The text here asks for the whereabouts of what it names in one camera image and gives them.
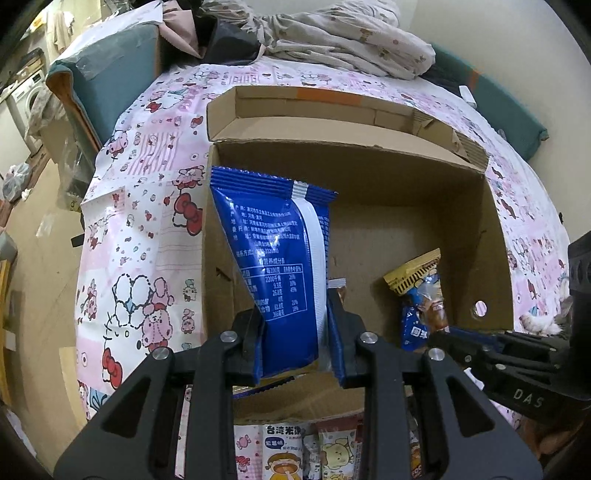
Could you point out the grey white cat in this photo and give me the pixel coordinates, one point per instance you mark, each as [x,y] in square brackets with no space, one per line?
[545,321]

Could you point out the orange snack packet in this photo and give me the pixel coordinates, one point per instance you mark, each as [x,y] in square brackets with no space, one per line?
[415,443]

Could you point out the cardboard box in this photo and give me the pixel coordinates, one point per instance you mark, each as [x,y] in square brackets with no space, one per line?
[392,184]

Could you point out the white plastic bag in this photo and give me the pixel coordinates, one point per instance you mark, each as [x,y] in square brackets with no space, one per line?
[16,180]

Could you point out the yellow blue snack packet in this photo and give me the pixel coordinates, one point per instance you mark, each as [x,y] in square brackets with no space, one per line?
[420,295]

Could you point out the white washing machine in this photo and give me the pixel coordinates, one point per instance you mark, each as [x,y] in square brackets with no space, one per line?
[25,99]

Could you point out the white red rice cracker packet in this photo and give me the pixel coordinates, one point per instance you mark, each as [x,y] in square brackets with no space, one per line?
[284,452]

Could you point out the black cloth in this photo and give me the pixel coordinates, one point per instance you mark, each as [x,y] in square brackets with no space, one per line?
[231,44]

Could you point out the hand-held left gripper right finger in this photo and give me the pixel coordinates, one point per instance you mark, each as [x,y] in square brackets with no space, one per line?
[334,355]

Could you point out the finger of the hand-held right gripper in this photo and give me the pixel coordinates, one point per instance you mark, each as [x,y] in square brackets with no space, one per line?
[480,334]
[466,353]

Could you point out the pink printed bed sheet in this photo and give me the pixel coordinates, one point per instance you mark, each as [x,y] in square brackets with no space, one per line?
[138,230]

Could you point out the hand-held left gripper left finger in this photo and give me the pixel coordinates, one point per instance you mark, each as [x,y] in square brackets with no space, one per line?
[258,350]

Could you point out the small white box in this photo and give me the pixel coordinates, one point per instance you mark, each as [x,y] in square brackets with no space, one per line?
[468,96]

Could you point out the crumpled bear print duvet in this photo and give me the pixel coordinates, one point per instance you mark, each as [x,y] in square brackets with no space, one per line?
[332,32]

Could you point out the pink cloth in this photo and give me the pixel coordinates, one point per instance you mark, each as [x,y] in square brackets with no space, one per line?
[182,32]

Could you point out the beige hanging towel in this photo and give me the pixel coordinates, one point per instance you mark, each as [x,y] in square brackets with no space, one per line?
[57,30]

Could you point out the yellow dog print snack packet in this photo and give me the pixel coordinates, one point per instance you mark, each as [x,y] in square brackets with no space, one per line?
[341,452]

